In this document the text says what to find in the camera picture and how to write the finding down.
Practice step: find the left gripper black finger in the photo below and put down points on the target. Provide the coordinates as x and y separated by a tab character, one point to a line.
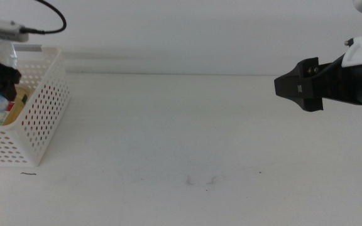
5	80

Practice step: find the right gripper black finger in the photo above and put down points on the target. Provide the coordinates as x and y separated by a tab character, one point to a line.
305	69
300	91

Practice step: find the yellow liquid bottle white cap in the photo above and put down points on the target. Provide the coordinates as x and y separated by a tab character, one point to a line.
19	110

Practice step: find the white perforated plastic basket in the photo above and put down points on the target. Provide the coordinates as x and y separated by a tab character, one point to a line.
50	51

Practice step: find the small dark thread scrap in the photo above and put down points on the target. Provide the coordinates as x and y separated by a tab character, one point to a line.
30	173

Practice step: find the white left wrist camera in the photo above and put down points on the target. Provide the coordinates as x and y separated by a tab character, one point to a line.
2	31

